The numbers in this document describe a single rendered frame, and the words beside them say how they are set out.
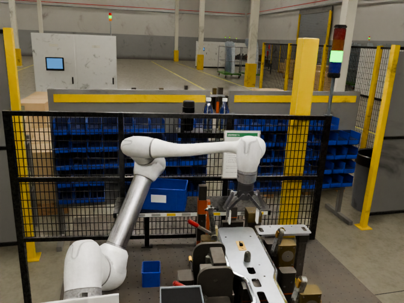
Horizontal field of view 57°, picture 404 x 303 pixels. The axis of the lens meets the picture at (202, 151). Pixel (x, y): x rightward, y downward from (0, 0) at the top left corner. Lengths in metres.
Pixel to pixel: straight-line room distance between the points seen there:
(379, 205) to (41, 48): 6.52
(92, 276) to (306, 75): 1.60
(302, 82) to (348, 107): 2.10
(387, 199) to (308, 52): 2.74
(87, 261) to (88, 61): 6.60
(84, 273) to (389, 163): 3.59
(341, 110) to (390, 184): 1.01
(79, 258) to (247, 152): 0.86
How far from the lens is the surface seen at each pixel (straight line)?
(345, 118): 4.39
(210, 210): 1.74
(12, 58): 3.29
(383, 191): 4.63
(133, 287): 2.10
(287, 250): 1.86
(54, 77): 8.13
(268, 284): 1.65
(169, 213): 2.11
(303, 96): 2.34
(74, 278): 1.71
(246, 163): 1.65
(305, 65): 2.32
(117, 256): 1.88
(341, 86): 6.34
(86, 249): 1.73
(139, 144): 1.83
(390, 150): 4.49
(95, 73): 8.06
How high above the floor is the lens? 1.95
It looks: 17 degrees down
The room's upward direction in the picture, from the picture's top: 2 degrees clockwise
